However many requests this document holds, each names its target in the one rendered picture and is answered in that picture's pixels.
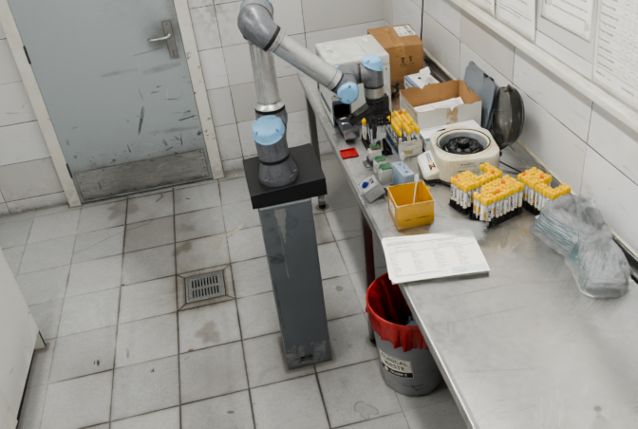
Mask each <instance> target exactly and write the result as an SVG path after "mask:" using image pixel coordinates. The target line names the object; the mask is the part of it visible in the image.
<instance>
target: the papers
mask: <svg viewBox="0 0 638 429"><path fill-rule="evenodd" d="M382 244H383V247H384V251H385V259H386V264H387V269H388V275H389V280H390V279H391V282H392V285H396V284H403V283H411V282H419V281H426V280H434V279H442V278H450V277H458V276H465V275H473V274H481V273H487V271H488V270H490V268H489V266H488V264H487V262H486V260H485V258H484V256H483V254H482V252H481V250H480V247H479V244H478V242H477V240H476V239H473V238H466V237H459V236H450V235H442V234H432V233H431V234H420V235H409V236H397V237H388V238H383V240H382Z"/></svg>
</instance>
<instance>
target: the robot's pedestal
mask: <svg viewBox="0 0 638 429"><path fill-rule="evenodd" d="M258 213H259V219H260V224H261V229H262V234H263V239H264V245H265V250H266V255H267V260H268V265H269V271H270V276H271V280H272V290H273V296H274V301H275V305H276V311H277V316H278V321H279V326H280V331H281V337H282V342H283V347H284V350H285V355H286V359H287V363H288V368H289V370H292V369H295V368H299V367H303V366H308V365H312V364H319V363H323V362H327V361H331V360H332V358H331V350H330V343H329V335H328V322H327V314H326V307H325V299H324V292H323V285H322V277H321V271H320V263H319V255H318V248H317V241H316V233H315V226H314V219H313V211H312V204H311V198H306V199H301V200H296V201H292V202H287V203H282V204H277V205H272V206H268V207H263V208H258Z"/></svg>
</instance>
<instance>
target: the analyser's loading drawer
mask: <svg viewBox="0 0 638 429"><path fill-rule="evenodd" d="M347 116H349V114H348V113H346V114H342V115H336V116H334V117H335V120H336V121H337V123H338V125H339V127H340V129H341V131H342V133H343V134H344V136H345V140H350V139H355V138H360V129H359V128H356V126H355V125H354V126H351V125H350V123H349V122H348V121H347Z"/></svg>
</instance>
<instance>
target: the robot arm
mask: <svg viewBox="0 0 638 429"><path fill-rule="evenodd" d="M273 13H274V10H273V6H272V2H271V1H270V0H244V1H243V2H242V3H241V5H240V11H239V14H238V16H237V25H238V28H239V30H240V32H241V33H242V34H243V38H244V39H245V40H246V41H248V43H249V49H250V54H251V61H252V67H253V78H254V84H255V91H256V97H257V102H256V103H255V105H254V111H255V116H256V121H255V122H254V123H253V127H252V130H253V139H254V142H255V146H256V150H257V154H258V157H259V161H260V164H259V173H258V176H259V180H260V183H261V184H262V185H264V186H267V187H281V186H284V185H287V184H289V183H291V182H293V181H294V180H295V179H296V178H297V177H298V169H297V166H296V164H295V163H294V161H293V160H292V158H291V156H290V152H289V147H288V143H287V123H288V113H287V111H286V108H285V102H284V101H283V100H282V99H280V96H279V88H278V81H277V75H276V67H275V60H274V54H275V55H277V56H278V57H280V58H281V59H283V60H284V61H286V62H287V63H289V64H291V65H293V66H294V67H296V68H297V69H299V70H300V71H302V72H303V73H305V74H306V75H308V76H309V77H311V78H312V79H313V80H314V81H316V82H318V83H319V84H321V85H323V86H324V87H326V88H327V89H329V90H330V91H332V92H333V93H335V94H336V95H337V97H338V98H339V100H340V102H342V103H345V104H350V103H354V102H355V101H357V99H358V97H359V86H358V84H364V91H365V98H366V103H365V104H363V105H362V106H361V107H359V108H358V109H357V110H355V111H354V112H353V113H351V114H350V115H349V116H347V121H348V122H349V123H350V125H351V126H354V125H355V124H356V123H358V122H359V121H361V120H362V119H363V118H366V126H367V132H368V135H369V139H370V142H371V144H372V145H373V146H375V145H376V142H377V141H378V140H381V139H384V138H385V137H386V133H384V130H383V129H382V128H380V127H379V125H381V126H382V125H389V124H391V112H390V111H389V98H388V95H386V93H385V89H384V68H383V60H382V58H381V57H380V56H378V55H368V56H365V57H364V58H363V59H362V62H361V63H359V64H350V65H331V64H329V63H328V62H326V61H325V60H323V59H322V58H320V57H319V56H317V55H316V54H314V53H313V52H311V51H310V50H308V49H307V48H305V47H303V46H302V45H300V44H299V43H297V42H296V41H294V40H293V39H292V38H291V37H289V36H288V35H287V34H285V33H284V32H283V31H282V28H281V27H279V26H278V25H277V24H276V23H275V22H274V21H273ZM388 116H390V121H389V118H388ZM387 121H388V122H387Z"/></svg>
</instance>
